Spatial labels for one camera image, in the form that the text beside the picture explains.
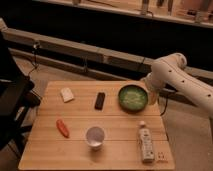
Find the black rectangular block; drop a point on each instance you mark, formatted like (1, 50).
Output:
(100, 101)

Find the clear plastic cup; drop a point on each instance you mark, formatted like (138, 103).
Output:
(95, 137)

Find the green bowl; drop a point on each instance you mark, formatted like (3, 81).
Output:
(132, 98)

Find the orange carrot toy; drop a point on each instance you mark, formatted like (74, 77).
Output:
(62, 128)

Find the black chair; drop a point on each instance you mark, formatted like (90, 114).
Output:
(16, 99)

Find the white bottle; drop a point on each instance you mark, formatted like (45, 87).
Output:
(147, 149)

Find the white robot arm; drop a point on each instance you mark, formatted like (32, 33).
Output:
(170, 70)

